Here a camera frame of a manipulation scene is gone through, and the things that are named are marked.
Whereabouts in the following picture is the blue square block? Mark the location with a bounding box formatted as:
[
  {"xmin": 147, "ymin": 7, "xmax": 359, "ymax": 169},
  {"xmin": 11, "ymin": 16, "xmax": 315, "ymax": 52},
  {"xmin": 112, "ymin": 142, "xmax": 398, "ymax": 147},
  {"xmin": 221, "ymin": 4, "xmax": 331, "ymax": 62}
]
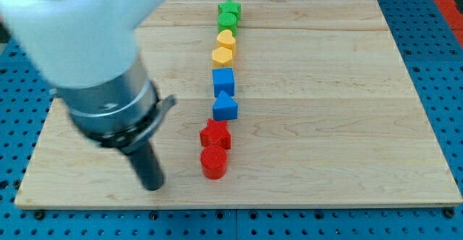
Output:
[{"xmin": 212, "ymin": 67, "xmax": 235, "ymax": 98}]

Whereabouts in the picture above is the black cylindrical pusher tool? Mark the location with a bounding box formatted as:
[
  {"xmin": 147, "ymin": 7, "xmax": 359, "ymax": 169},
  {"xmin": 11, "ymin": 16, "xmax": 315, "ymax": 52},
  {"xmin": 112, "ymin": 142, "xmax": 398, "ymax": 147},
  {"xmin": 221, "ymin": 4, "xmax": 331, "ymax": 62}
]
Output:
[{"xmin": 124, "ymin": 142, "xmax": 164, "ymax": 191}]

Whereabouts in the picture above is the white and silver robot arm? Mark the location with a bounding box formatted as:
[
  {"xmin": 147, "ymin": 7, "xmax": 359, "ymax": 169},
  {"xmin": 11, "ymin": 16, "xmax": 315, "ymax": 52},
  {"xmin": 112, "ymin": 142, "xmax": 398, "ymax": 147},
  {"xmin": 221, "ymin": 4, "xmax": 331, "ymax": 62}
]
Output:
[{"xmin": 1, "ymin": 0, "xmax": 176, "ymax": 190}]

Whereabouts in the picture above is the yellow heart block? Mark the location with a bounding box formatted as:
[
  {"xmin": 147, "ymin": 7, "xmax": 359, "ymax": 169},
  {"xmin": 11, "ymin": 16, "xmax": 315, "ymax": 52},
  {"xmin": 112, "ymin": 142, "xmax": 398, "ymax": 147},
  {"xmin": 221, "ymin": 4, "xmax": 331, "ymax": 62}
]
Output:
[{"xmin": 216, "ymin": 29, "xmax": 237, "ymax": 55}]

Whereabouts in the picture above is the yellow hexagon block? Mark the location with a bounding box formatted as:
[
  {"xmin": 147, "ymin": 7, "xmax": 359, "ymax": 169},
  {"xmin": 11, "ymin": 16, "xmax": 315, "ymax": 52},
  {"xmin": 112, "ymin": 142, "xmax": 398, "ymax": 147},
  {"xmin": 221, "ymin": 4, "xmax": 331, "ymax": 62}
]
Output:
[{"xmin": 211, "ymin": 47, "xmax": 234, "ymax": 69}]

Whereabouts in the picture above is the green star block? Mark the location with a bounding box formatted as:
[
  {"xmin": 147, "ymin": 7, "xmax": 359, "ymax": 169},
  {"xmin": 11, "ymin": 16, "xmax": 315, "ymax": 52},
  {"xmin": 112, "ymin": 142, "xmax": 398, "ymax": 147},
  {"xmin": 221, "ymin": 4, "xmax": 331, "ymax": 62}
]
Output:
[{"xmin": 218, "ymin": 0, "xmax": 242, "ymax": 20}]

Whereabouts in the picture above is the red star block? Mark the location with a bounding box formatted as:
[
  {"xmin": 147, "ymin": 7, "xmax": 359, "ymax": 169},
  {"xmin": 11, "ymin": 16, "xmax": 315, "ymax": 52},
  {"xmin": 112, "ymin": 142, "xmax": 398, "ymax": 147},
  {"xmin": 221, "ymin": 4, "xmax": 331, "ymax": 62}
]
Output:
[{"xmin": 200, "ymin": 119, "xmax": 232, "ymax": 150}]

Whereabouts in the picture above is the green circle block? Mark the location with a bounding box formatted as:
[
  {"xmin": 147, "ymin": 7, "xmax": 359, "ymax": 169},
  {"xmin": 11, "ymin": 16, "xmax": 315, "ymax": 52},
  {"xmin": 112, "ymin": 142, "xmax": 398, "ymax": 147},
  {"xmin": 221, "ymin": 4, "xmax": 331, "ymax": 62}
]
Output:
[{"xmin": 217, "ymin": 12, "xmax": 238, "ymax": 37}]

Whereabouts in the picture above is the red strip at corner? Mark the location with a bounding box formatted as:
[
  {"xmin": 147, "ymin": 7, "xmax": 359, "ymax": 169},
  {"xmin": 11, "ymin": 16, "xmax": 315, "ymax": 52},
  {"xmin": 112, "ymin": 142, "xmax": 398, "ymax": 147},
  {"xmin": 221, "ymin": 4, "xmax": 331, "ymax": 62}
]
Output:
[{"xmin": 433, "ymin": 0, "xmax": 462, "ymax": 46}]

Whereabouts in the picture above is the blue triangle block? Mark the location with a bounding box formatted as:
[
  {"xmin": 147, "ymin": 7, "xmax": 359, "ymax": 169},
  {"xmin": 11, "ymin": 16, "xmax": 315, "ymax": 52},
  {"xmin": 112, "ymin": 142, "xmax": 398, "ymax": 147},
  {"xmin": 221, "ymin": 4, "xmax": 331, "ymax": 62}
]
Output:
[{"xmin": 213, "ymin": 91, "xmax": 239, "ymax": 121}]

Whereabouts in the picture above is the red circle block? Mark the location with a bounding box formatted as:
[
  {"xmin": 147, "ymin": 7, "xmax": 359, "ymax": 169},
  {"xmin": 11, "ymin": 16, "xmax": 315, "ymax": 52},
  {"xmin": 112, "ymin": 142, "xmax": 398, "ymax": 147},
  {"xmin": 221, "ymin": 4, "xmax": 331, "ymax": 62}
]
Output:
[{"xmin": 200, "ymin": 145, "xmax": 228, "ymax": 180}]

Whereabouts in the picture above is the light wooden board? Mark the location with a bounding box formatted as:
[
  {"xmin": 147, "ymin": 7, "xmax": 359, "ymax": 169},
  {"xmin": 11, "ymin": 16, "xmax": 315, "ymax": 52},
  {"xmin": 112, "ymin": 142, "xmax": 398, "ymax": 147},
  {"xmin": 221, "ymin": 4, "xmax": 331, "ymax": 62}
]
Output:
[{"xmin": 15, "ymin": 0, "xmax": 462, "ymax": 210}]

